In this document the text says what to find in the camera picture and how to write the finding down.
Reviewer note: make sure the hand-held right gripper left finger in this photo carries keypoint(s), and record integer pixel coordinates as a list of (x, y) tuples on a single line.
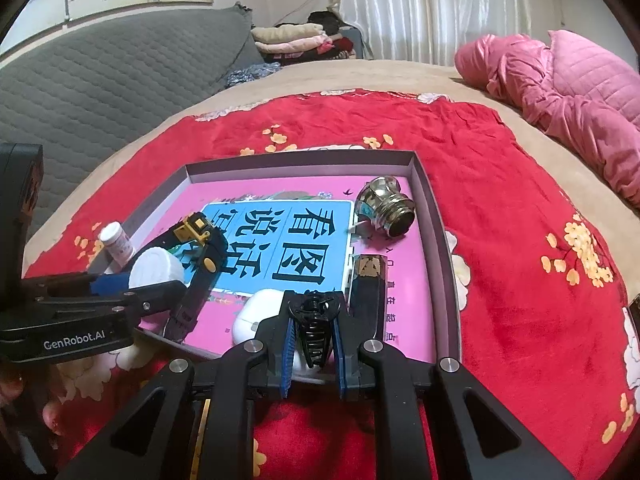
[(286, 360)]

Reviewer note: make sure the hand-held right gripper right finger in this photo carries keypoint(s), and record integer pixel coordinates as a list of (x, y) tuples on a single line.
[(340, 360)]

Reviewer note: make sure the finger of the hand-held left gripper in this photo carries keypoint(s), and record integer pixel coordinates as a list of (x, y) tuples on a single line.
[(107, 284), (150, 300)]

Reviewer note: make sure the white round case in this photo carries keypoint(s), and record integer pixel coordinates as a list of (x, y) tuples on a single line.
[(155, 265)]

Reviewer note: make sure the black hair claw clip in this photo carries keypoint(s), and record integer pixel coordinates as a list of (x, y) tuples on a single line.
[(315, 330)]

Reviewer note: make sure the white pill bottle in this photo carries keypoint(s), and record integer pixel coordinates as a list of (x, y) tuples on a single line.
[(117, 245)]

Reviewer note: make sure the white earbuds case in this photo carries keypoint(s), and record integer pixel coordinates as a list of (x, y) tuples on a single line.
[(255, 317)]

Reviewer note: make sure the black and gold lighter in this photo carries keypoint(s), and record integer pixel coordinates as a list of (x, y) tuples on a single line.
[(367, 290)]

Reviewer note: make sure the yellow black toy excavator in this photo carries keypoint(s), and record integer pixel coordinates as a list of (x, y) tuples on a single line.
[(210, 247)]

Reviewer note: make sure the silver metal pipe fitting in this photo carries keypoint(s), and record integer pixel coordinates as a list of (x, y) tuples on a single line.
[(385, 205)]

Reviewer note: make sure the grey cardboard box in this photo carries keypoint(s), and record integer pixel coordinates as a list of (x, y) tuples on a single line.
[(430, 220)]

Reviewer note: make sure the person's left hand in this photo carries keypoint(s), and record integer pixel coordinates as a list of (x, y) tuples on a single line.
[(50, 412)]

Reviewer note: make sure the pink and blue book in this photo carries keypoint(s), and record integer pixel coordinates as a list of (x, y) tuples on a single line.
[(400, 270)]

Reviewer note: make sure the grey quilted headboard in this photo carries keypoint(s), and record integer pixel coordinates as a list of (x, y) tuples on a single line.
[(100, 85)]

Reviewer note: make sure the blue floral cloth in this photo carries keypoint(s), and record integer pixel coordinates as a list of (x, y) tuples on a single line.
[(250, 74)]

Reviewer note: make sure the red floral blanket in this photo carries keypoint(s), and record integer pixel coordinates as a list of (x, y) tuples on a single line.
[(500, 160)]

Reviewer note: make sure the beige bed sheet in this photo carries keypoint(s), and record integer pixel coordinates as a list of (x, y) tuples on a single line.
[(375, 75)]

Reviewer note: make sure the stack of folded clothes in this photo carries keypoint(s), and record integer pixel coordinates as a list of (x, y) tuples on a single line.
[(295, 40)]

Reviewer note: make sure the small dark rectangular object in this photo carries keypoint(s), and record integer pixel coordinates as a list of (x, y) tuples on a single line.
[(635, 309)]

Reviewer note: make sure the pink quilted jacket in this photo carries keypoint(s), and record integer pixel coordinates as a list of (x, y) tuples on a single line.
[(575, 100)]

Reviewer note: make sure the white curtain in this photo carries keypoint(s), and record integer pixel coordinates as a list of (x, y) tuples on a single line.
[(430, 5)]

